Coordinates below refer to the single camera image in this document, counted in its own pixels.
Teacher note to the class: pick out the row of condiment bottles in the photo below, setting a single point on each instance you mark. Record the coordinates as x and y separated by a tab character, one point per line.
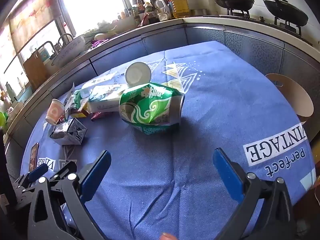
138	6

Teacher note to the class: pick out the crushed green can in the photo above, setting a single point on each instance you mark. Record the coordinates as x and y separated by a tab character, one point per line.
145	105

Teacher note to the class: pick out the white paper cup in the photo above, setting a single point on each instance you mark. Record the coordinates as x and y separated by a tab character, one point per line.
138	74

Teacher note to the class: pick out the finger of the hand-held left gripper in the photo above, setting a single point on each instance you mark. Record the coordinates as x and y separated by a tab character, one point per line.
65	167
37	172

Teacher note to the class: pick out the beige round bin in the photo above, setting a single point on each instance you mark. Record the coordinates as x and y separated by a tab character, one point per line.
297	97

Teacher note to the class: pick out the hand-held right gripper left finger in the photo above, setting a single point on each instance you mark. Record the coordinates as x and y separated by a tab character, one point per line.
97	171

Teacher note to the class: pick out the patterned roller blind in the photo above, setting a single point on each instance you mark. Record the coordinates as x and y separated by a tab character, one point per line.
30	17

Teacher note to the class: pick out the blue kitchen cabinet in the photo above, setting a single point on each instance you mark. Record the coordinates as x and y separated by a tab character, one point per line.
165	40

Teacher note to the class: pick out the green onions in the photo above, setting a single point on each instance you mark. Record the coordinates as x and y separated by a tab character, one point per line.
102	28

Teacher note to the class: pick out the red and yellow box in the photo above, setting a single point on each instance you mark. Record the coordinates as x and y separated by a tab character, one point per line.
81	112

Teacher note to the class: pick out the white plastic jug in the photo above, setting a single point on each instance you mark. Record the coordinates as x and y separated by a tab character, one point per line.
161	8

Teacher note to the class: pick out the blue printed tablecloth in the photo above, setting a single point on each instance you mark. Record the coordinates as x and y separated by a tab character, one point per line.
175	155

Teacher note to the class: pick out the wooden cutting board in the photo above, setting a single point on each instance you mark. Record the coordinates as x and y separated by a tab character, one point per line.
35	70

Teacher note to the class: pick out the person's right hand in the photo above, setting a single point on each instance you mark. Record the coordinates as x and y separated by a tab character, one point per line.
168	236

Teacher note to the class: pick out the clear plastic bottle green label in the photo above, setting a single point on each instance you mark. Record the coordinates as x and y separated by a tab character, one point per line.
100	82

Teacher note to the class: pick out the red snack wrapper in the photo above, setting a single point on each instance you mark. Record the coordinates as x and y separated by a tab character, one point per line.
98	116

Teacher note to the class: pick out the teal white container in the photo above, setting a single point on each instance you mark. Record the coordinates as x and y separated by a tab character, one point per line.
44	53

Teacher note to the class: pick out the grey carton box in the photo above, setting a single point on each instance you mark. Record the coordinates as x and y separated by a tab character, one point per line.
68	131

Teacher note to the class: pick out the yellow cooking oil bottle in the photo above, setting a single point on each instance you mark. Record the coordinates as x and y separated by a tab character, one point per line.
180	5

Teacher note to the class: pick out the purple plastic bag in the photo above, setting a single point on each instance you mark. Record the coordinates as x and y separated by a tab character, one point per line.
96	44

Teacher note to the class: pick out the black frying pan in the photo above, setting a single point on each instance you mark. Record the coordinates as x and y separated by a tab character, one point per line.
285	12

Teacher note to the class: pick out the silver wrapper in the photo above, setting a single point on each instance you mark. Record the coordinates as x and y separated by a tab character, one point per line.
67	111

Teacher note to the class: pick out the brown flat packet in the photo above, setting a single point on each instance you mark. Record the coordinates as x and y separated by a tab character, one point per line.
33	155

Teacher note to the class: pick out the metal faucet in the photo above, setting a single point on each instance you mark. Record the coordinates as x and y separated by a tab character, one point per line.
60	39

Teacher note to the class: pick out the gas stove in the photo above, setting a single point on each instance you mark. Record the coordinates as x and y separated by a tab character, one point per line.
287	23

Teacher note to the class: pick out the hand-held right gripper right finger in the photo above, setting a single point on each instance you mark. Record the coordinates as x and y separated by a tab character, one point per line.
225	177

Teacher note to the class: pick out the white radish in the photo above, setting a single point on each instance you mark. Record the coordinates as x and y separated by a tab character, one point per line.
100	36

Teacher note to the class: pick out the pink patterned paper cup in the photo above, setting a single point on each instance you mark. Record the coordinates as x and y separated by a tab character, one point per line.
53	111

